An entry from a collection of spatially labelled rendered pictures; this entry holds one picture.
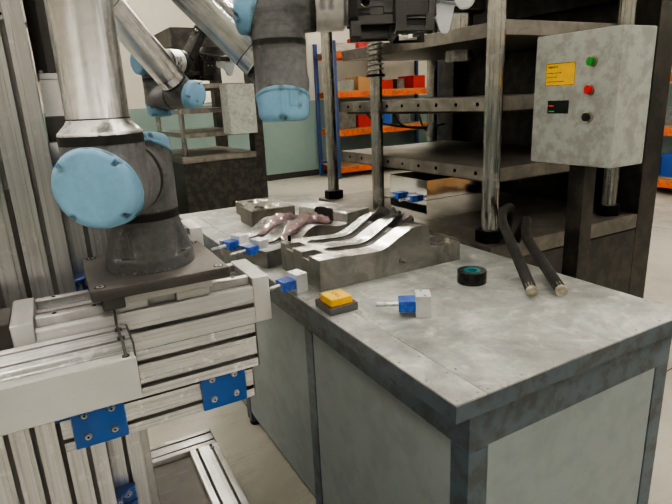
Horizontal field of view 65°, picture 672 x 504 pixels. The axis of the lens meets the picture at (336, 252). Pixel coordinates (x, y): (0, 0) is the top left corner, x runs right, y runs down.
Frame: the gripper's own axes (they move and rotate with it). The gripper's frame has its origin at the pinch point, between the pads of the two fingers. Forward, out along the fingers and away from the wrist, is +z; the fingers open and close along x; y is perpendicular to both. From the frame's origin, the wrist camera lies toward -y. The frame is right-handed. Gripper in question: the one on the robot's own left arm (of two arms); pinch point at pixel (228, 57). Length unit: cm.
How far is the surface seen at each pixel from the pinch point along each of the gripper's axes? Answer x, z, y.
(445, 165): 53, 67, 36
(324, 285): 63, -24, 56
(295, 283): 57, -29, 55
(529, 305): 113, -7, 51
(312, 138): -449, 619, 142
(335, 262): 63, -20, 50
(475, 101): 64, 60, 9
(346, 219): 38, 22, 52
